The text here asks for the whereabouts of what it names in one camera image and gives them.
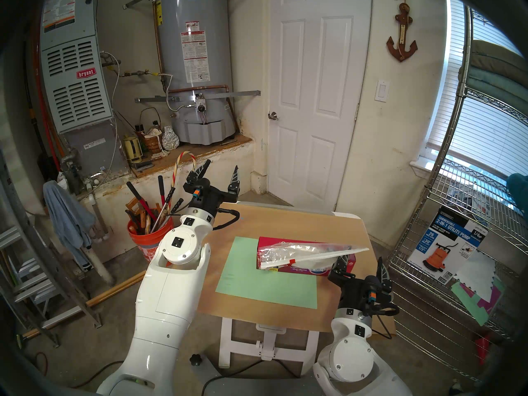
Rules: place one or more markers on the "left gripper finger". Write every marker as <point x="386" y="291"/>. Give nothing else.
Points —
<point x="234" y="184"/>
<point x="197" y="173"/>

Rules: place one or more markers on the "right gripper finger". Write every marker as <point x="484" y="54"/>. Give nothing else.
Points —
<point x="340" y="268"/>
<point x="383" y="277"/>

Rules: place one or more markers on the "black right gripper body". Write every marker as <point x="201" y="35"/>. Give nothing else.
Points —
<point x="357" y="294"/>

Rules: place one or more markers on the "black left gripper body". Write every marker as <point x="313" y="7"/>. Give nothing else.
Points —
<point x="206" y="199"/>

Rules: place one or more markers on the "clear ziplock bag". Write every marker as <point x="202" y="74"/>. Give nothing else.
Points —
<point x="305" y="251"/>

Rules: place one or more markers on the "red cardboard box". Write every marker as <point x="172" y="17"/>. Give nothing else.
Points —
<point x="266" y="240"/>

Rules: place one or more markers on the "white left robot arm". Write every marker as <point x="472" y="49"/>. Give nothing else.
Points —
<point x="173" y="284"/>

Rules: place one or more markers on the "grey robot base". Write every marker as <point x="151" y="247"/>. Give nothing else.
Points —
<point x="247" y="383"/>

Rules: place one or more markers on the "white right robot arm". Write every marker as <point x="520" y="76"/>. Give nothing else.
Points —
<point x="350" y="358"/>

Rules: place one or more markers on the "wooden ledge board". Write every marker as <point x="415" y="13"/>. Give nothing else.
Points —
<point x="198" y="149"/>

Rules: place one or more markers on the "foil wrapped lump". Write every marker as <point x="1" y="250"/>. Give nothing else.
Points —
<point x="170" y="139"/>

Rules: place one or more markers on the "yellow tin canister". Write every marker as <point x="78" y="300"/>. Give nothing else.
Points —
<point x="132" y="149"/>

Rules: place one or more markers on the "orange plastic bucket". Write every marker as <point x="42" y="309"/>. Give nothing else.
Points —
<point x="144" y="242"/>

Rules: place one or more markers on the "utility pump retail box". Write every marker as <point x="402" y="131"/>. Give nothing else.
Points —
<point x="449" y="238"/>

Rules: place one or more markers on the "green paper mat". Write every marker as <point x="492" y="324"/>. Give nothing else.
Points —
<point x="247" y="275"/>

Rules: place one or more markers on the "white scalloped paper sheet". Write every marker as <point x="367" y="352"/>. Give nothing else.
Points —
<point x="478" y="271"/>

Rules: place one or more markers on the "green paper sheet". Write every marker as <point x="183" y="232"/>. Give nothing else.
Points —
<point x="474" y="312"/>

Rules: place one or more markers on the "white table stand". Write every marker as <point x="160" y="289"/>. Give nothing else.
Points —
<point x="268" y="341"/>

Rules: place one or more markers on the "white panel door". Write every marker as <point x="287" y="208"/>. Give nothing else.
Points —
<point x="317" y="110"/>

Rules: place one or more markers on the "pink paper sheet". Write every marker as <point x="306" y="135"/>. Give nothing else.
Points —
<point x="493" y="302"/>

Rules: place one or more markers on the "yellow gas line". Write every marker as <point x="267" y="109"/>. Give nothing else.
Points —
<point x="140" y="73"/>

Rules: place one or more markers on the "white window sill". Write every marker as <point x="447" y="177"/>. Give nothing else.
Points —
<point x="420" y="167"/>

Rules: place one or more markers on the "small red object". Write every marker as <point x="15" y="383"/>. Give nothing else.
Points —
<point x="482" y="350"/>

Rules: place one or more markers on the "white pvc pipe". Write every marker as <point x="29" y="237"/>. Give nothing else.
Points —
<point x="99" y="263"/>

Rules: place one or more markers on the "grey water heater tank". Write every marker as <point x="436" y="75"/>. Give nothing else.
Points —
<point x="214" y="48"/>

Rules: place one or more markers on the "long wooden pole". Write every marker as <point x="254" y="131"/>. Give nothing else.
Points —
<point x="111" y="291"/>

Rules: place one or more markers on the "grey bryant furnace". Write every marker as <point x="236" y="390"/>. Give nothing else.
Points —
<point x="78" y="102"/>

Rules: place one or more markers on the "blue hanging towel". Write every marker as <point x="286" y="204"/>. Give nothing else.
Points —
<point x="66" y="218"/>

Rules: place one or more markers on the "teal cloth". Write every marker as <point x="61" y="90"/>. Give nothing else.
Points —
<point x="519" y="193"/>

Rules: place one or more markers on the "black base knob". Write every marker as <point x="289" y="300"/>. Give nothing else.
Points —
<point x="196" y="360"/>

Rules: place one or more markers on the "aluminium step ladder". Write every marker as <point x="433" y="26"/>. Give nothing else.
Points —
<point x="78" y="300"/>

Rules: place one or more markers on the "window with white blinds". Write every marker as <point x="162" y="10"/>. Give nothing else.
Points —
<point x="482" y="127"/>

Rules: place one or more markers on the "teal grey cushion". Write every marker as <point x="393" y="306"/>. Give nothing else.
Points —
<point x="491" y="88"/>

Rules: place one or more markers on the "olive grey cushion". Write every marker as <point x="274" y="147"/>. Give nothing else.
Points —
<point x="499" y="57"/>

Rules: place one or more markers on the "white light switch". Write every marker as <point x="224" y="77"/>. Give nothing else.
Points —
<point x="381" y="90"/>

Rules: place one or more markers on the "brown anchor wall thermometer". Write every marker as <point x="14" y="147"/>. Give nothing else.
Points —
<point x="401" y="55"/>

